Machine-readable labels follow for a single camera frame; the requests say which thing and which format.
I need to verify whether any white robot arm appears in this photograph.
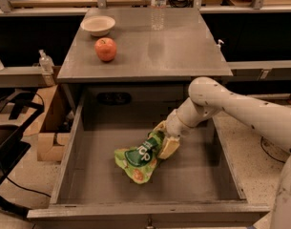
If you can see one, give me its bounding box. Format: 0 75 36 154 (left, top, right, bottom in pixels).
157 77 291 229

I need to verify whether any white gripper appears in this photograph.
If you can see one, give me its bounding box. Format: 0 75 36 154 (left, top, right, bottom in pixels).
154 109 190 159

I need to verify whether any white bowl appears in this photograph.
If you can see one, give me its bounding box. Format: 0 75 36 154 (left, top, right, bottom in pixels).
80 16 115 37

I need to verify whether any black floor cable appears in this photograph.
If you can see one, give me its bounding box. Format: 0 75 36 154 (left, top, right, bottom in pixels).
260 136 287 164

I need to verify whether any grey cabinet counter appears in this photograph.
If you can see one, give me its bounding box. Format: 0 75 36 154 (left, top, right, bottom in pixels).
56 7 234 113

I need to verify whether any red apple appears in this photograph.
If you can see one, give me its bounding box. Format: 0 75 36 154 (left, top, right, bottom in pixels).
94 37 117 62

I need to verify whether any small white pump bottle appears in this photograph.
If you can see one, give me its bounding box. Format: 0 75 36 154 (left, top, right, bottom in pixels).
217 39 224 50

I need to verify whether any clear sanitizer pump bottle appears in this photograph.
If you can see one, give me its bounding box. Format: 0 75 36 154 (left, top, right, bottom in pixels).
39 50 55 86

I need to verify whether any grey open drawer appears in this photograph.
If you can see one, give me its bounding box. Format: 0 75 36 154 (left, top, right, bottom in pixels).
28 84 269 229

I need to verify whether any black chair frame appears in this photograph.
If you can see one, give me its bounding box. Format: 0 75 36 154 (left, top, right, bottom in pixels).
0 89 45 218

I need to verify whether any green rice chip bag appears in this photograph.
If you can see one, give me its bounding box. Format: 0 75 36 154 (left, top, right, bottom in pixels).
114 131 165 184

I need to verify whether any clear water bottle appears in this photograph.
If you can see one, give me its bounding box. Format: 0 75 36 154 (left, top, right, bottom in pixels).
151 0 167 31

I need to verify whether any cardboard box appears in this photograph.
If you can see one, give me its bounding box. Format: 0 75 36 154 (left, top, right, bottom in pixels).
24 85 70 161

